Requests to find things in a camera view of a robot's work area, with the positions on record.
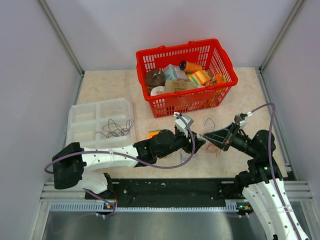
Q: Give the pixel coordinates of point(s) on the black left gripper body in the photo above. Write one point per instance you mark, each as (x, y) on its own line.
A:
(186, 145)

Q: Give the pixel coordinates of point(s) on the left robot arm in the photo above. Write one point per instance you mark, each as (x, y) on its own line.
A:
(78, 166)

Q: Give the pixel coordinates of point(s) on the red plastic basket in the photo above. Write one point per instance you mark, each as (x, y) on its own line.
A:
(209, 54)

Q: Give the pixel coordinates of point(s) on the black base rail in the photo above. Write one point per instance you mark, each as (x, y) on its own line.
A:
(172, 192)

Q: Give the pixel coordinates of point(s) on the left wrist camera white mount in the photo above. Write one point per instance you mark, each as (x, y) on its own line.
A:
(183, 122)

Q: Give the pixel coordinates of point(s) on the brown round object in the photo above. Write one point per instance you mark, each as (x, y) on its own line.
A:
(155, 78)

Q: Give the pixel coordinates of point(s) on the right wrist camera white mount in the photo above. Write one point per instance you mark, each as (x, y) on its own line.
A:
(240, 119)

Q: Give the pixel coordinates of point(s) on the yellow green striped sponge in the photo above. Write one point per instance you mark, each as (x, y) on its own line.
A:
(200, 77)

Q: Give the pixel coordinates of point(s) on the teal white box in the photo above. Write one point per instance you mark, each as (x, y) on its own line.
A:
(173, 72)

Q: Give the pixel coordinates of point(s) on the white tape roll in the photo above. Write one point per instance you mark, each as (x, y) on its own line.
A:
(159, 90)

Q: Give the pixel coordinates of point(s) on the orange yellow sponge pack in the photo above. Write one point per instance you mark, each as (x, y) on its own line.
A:
(153, 133)

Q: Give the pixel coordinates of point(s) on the brown cardboard box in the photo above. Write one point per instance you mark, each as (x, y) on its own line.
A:
(172, 86)

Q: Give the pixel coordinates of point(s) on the clear plastic compartment tray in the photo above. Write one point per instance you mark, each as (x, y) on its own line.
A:
(101, 125)

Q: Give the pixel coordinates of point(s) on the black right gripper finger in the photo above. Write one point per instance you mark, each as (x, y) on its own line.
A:
(218, 141)
(221, 133)

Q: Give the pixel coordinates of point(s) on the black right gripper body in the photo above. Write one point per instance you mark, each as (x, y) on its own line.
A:
(239, 141)

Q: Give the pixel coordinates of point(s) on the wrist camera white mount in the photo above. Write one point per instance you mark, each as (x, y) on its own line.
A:
(240, 119)
(183, 122)

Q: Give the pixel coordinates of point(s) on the orange bottle dark cap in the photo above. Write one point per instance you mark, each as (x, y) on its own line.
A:
(189, 67)

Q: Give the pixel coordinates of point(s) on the orange small packet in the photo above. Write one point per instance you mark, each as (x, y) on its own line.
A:
(218, 79)

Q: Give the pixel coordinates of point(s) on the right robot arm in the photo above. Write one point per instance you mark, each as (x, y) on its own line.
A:
(262, 185)

